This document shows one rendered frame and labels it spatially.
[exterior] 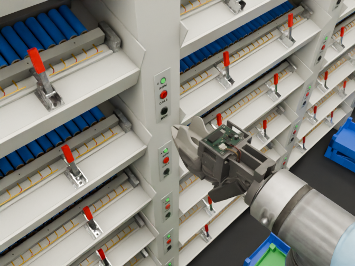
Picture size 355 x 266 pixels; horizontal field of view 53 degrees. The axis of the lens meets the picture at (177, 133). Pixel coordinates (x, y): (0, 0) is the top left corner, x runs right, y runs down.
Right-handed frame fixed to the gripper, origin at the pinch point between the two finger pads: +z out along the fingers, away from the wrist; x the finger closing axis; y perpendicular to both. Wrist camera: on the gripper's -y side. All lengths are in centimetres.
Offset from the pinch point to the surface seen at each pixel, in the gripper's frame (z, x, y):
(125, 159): 7.7, 7.5, -8.2
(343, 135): 2, -128, -94
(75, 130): 16.4, 12.7, -2.5
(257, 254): -7, -42, -102
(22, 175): 13.7, 25.6, -3.2
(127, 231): 13.4, 7.2, -46.1
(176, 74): 7.3, -6.7, 6.3
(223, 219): 11, -37, -87
